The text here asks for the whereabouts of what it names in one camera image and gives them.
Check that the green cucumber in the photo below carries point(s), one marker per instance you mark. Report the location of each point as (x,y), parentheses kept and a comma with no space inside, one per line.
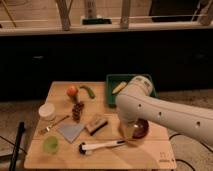
(89,91)

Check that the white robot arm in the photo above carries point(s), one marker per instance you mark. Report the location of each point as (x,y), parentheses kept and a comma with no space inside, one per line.
(135,101)

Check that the orange tomato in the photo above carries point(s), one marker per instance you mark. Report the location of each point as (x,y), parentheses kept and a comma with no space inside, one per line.
(72,91)

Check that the green plastic cup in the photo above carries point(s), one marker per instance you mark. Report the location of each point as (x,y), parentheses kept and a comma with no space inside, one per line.
(50,145)

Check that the green plastic tray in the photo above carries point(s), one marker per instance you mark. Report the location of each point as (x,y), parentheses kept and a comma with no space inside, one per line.
(112,80)

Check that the white round container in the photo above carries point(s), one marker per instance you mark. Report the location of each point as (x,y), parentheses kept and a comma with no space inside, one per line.
(46,111)

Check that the green box on shelf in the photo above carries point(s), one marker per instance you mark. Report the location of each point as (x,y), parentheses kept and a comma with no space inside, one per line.
(96,21)

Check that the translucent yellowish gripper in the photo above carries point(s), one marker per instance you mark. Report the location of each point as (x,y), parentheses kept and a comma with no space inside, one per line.
(127,130)

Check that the white handled dish brush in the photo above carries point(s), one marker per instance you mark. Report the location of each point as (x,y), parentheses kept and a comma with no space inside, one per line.
(85,148)

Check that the wooden eraser with black felt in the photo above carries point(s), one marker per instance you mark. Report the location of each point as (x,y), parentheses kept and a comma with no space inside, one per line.
(96,124)

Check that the black pole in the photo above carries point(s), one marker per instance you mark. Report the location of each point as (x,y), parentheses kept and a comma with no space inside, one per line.
(21,129)

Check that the dark red bowl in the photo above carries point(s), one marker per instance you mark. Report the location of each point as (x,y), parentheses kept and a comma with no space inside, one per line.
(141,130)

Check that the blue-grey folded cloth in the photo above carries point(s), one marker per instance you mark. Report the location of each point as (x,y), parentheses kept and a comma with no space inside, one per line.
(71,132)

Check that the brown grape bunch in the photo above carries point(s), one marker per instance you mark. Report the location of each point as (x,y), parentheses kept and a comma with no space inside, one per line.
(77,110)

